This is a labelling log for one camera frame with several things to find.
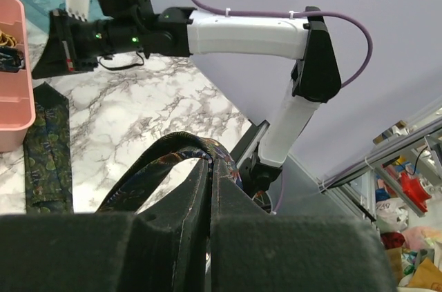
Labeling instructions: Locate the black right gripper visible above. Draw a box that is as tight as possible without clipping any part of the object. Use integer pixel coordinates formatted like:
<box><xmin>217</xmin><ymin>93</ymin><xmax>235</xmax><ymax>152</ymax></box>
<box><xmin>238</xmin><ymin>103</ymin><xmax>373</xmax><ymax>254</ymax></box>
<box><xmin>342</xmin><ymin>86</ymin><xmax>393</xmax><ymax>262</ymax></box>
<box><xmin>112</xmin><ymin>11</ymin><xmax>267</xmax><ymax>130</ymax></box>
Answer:
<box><xmin>32</xmin><ymin>0</ymin><xmax>173</xmax><ymax>79</ymax></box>

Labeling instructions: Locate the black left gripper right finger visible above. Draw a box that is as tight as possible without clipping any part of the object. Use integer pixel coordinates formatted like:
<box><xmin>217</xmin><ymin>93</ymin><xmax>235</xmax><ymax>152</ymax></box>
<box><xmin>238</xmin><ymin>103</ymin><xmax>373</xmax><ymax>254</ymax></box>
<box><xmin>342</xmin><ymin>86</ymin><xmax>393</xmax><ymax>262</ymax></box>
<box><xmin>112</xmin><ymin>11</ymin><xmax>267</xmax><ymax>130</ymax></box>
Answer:
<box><xmin>210</xmin><ymin>159</ymin><xmax>273</xmax><ymax>291</ymax></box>

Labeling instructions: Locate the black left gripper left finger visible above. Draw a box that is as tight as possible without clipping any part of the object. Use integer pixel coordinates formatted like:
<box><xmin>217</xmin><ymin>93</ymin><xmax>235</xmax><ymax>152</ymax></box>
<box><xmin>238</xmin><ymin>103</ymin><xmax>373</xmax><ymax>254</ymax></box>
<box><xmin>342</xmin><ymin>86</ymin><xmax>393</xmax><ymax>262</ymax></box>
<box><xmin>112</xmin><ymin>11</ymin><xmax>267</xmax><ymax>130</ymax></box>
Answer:
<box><xmin>133</xmin><ymin>160</ymin><xmax>211</xmax><ymax>291</ymax></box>

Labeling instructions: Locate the dark floral patterned necktie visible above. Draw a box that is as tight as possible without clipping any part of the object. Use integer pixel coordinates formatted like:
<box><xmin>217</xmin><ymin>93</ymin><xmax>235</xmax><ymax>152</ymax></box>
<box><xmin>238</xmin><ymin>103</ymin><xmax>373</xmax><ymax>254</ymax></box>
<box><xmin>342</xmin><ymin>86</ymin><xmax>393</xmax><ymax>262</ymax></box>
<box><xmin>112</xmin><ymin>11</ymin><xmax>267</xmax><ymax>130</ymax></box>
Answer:
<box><xmin>23</xmin><ymin>83</ymin><xmax>243</xmax><ymax>213</ymax></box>

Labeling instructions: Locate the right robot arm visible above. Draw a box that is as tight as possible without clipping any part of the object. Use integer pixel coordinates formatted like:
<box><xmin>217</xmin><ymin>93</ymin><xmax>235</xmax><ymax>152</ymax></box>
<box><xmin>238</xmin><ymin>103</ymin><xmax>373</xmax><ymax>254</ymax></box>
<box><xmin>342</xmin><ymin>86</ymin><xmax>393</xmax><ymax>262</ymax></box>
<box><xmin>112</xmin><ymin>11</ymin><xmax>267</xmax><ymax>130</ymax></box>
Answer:
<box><xmin>151</xmin><ymin>0</ymin><xmax>333</xmax><ymax>178</ymax></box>

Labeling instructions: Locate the dark blue floral rolled tie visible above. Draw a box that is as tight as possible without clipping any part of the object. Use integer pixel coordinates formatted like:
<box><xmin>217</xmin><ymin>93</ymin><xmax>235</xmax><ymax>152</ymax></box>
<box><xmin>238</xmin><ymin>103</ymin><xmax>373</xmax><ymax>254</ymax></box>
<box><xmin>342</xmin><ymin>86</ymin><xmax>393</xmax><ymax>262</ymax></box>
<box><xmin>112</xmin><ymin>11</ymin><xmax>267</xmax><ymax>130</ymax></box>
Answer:
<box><xmin>0</xmin><ymin>46</ymin><xmax>25</xmax><ymax>73</ymax></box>

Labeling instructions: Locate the yellow rolled tie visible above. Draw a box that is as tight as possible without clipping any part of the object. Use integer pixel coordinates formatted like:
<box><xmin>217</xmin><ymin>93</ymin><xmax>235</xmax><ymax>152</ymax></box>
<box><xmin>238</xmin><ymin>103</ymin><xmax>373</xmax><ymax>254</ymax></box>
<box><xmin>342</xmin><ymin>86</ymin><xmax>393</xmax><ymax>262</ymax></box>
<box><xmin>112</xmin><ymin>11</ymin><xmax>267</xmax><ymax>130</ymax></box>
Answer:
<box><xmin>0</xmin><ymin>30</ymin><xmax>17</xmax><ymax>48</ymax></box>

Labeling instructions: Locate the pink divided organizer tray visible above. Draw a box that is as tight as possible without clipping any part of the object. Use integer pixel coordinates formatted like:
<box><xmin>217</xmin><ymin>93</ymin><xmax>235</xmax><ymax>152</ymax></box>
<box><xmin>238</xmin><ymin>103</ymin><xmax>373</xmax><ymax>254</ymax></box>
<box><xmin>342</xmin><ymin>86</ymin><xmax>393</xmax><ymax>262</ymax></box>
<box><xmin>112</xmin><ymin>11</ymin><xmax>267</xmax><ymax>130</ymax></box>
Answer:
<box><xmin>1</xmin><ymin>0</ymin><xmax>36</xmax><ymax>153</ymax></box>

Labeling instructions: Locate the aluminium rail frame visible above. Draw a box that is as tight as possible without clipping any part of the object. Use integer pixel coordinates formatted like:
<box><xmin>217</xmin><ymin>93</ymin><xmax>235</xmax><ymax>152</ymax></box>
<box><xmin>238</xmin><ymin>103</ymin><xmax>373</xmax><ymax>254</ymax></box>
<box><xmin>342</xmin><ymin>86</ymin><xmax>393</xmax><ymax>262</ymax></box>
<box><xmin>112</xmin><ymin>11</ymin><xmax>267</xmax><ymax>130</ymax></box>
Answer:
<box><xmin>318</xmin><ymin>99</ymin><xmax>441</xmax><ymax>221</ymax></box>

